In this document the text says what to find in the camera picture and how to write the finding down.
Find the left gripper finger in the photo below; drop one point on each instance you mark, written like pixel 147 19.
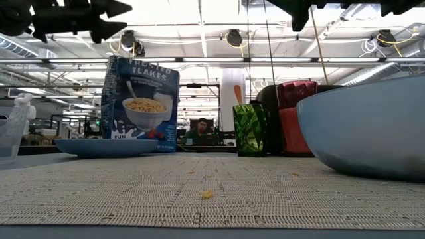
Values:
pixel 106 30
pixel 109 7

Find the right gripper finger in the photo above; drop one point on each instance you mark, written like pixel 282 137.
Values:
pixel 299 11

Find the blue frosted flakes cereal box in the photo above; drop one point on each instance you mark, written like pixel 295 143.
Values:
pixel 142 83

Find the blue plate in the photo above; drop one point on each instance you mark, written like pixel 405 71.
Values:
pixel 106 147

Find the black background robot arm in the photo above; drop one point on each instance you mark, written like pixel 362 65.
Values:
pixel 224 136

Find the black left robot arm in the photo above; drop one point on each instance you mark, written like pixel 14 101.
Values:
pixel 13 18

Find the long overhead light bar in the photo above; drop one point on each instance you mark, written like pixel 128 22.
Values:
pixel 216 60

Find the white column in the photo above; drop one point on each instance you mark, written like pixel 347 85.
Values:
pixel 229 99

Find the red faceted cup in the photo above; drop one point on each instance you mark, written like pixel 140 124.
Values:
pixel 292 126

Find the blue bowl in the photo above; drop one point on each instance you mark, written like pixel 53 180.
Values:
pixel 365 132

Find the green faceted cup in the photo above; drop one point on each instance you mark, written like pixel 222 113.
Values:
pixel 249 132

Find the clear plastic container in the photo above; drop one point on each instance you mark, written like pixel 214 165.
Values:
pixel 8 142

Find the person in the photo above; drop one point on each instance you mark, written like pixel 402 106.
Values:
pixel 199 134

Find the beige woven placemat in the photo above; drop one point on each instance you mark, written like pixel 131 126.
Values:
pixel 166 199

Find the large yellow cereal flake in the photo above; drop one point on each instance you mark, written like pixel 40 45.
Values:
pixel 206 194

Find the black background frame stand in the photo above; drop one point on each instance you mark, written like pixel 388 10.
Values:
pixel 199 85

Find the black table frame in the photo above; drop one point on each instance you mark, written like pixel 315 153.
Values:
pixel 206 149

